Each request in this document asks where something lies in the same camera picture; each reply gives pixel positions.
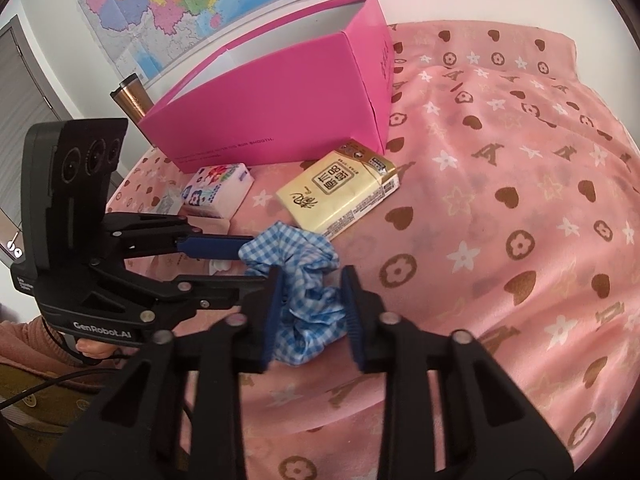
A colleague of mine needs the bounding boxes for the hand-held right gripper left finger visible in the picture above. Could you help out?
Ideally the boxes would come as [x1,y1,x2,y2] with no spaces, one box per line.
[47,265,288,480]

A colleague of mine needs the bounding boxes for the olive printed cloth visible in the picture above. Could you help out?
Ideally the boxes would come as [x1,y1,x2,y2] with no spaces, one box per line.
[0,360,126,441]

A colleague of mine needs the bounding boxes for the person's left forearm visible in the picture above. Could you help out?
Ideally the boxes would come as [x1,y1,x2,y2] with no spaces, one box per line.
[0,320,81,393]

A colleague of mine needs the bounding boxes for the blue gingham scrunchie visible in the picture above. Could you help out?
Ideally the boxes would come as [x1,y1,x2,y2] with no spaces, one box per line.
[237,223,351,366]

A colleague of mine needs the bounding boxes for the yellow tissue pack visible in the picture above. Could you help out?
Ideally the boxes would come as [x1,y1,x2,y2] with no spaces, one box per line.
[275,140,401,242]

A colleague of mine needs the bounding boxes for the black cable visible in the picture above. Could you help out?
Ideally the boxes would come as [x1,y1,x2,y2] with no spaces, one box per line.
[0,317,131,411]

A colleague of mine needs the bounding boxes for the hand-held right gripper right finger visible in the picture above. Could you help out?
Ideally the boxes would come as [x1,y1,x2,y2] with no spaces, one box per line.
[340,265,576,480]

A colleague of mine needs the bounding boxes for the floral tissue pack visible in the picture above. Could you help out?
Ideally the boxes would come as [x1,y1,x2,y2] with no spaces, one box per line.
[181,162,254,218]

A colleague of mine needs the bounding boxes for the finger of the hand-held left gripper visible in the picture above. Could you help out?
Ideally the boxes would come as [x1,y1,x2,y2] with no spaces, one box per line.
[102,212,257,261]
[90,260,271,322]

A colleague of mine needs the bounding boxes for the person's left hand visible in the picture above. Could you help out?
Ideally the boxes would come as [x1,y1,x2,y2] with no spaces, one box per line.
[75,338,118,367]

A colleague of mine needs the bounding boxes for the grey door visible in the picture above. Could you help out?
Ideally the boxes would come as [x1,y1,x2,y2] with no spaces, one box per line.
[0,15,68,261]

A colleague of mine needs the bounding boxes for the colourful wall map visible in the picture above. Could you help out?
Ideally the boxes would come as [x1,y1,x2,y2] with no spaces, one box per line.
[70,0,451,76]

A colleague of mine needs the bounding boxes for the copper travel tumbler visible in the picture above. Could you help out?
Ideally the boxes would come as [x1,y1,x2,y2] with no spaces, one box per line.
[110,73,155,148]

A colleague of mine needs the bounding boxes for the pink cardboard box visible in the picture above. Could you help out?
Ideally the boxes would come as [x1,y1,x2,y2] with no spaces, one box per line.
[137,0,396,175]

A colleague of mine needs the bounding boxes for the pale green packet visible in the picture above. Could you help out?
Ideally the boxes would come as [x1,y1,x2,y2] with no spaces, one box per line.
[150,187,186,216]

